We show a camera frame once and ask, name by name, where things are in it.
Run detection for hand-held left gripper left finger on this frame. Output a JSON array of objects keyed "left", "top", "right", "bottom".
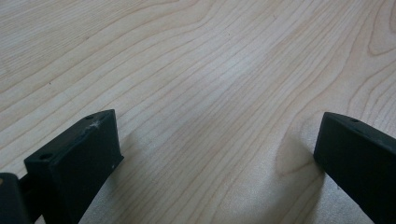
[{"left": 23, "top": 108, "right": 125, "bottom": 224}]

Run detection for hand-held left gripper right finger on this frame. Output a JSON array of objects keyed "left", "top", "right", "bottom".
[{"left": 313, "top": 111, "right": 396, "bottom": 224}]

